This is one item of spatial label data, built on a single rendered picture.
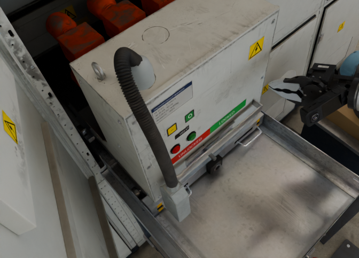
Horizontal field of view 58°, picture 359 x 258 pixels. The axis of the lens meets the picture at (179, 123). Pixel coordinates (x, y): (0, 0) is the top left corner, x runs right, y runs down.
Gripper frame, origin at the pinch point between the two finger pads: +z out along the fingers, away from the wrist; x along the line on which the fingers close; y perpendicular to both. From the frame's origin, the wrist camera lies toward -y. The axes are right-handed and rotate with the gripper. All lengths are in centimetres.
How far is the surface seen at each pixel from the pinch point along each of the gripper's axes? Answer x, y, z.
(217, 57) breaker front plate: 15.4, -8.3, 7.3
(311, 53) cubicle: -68, 100, 32
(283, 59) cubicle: -49, 69, 33
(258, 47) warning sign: 7.0, 7.0, 5.7
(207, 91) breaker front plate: 6.9, -11.4, 11.2
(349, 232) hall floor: -130, 29, -10
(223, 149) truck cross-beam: -27.9, -5.6, 20.3
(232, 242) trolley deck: -38.6, -30.6, 5.8
